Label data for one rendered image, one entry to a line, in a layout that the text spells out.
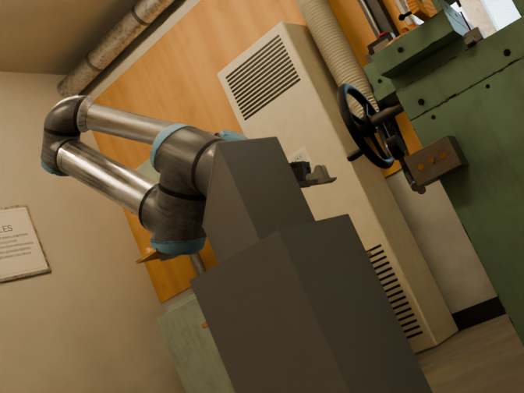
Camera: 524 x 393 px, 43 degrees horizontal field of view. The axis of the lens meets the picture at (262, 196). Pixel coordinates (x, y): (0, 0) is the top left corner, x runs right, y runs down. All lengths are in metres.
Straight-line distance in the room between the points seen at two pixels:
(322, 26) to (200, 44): 1.01
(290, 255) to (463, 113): 0.61
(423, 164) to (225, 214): 0.50
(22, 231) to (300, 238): 3.04
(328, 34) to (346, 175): 0.75
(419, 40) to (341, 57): 1.76
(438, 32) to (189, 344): 2.50
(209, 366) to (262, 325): 2.23
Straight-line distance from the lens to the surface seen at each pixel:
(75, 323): 4.29
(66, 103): 2.18
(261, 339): 1.49
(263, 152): 1.62
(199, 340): 3.70
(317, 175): 2.03
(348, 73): 3.46
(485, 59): 1.75
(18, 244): 4.27
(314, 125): 3.41
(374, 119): 2.02
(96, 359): 4.29
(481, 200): 1.73
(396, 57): 1.75
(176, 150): 1.70
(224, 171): 1.52
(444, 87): 1.76
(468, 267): 3.45
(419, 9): 1.66
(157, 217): 1.78
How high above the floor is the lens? 0.36
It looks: 11 degrees up
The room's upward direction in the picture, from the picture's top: 24 degrees counter-clockwise
